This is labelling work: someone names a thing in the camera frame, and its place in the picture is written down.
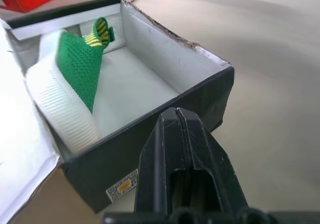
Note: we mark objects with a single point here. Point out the black shoebox with white interior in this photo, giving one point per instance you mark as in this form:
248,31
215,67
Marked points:
150,67

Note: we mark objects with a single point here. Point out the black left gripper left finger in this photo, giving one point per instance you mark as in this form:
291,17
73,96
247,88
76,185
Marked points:
160,159

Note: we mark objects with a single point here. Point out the white QR code label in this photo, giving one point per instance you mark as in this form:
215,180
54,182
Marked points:
122,186

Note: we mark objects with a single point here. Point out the green knit white-soled shoe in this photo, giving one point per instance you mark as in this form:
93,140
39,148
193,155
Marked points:
72,84

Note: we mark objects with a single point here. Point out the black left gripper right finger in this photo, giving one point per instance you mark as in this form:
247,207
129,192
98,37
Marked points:
207,149

